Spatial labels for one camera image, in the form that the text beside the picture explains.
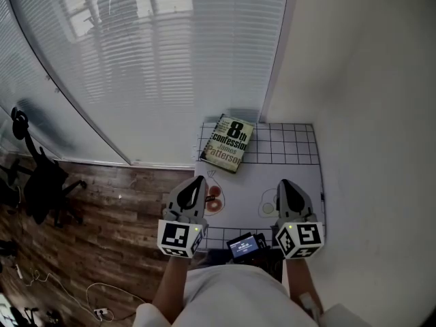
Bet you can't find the person's right forearm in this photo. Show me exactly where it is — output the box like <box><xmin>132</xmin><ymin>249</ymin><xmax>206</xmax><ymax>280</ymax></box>
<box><xmin>283</xmin><ymin>257</ymin><xmax>324</xmax><ymax>322</ymax></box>

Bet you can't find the person's left forearm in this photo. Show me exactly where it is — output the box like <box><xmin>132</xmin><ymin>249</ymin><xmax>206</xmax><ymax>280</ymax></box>
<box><xmin>152</xmin><ymin>255</ymin><xmax>191</xmax><ymax>325</ymax></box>

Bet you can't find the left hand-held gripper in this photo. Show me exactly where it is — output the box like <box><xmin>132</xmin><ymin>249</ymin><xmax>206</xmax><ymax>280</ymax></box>
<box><xmin>157</xmin><ymin>175</ymin><xmax>209</xmax><ymax>259</ymax></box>

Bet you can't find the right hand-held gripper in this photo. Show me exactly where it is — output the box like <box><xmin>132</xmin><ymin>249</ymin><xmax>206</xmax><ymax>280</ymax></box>
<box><xmin>271</xmin><ymin>179</ymin><xmax>325</xmax><ymax>260</ymax></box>

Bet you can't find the white window blind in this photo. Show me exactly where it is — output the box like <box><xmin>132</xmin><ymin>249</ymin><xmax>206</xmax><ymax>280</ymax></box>
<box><xmin>0</xmin><ymin>0</ymin><xmax>291</xmax><ymax>168</ymax></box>

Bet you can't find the dark high-back chair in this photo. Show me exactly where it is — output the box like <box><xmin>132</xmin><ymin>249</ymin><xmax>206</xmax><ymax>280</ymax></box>
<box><xmin>108</xmin><ymin>0</ymin><xmax>141</xmax><ymax>31</ymax></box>

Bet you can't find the white checked tablecloth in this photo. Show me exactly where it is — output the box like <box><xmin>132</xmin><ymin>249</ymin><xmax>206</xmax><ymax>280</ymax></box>
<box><xmin>193</xmin><ymin>123</ymin><xmax>327</xmax><ymax>251</ymax></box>

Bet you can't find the pale green paperback book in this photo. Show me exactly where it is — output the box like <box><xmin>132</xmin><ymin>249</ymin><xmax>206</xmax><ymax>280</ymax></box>
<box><xmin>199</xmin><ymin>113</ymin><xmax>255</xmax><ymax>173</ymax></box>

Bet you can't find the thin white cable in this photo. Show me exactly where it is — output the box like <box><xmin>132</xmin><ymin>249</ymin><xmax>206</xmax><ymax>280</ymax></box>
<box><xmin>25</xmin><ymin>268</ymin><xmax>97</xmax><ymax>312</ymax></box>

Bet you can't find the black office chair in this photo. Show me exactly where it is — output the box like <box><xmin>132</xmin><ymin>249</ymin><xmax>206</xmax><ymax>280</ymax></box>
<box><xmin>0</xmin><ymin>106</ymin><xmax>88</xmax><ymax>230</ymax></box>

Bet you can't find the person's pale shirt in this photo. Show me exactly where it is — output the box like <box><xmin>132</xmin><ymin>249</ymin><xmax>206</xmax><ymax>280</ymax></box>
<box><xmin>132</xmin><ymin>264</ymin><xmax>372</xmax><ymax>327</ymax></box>

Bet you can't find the black device with screen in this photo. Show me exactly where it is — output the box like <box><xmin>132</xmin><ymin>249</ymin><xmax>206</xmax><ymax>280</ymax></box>
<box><xmin>226</xmin><ymin>232</ymin><xmax>273</xmax><ymax>260</ymax></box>

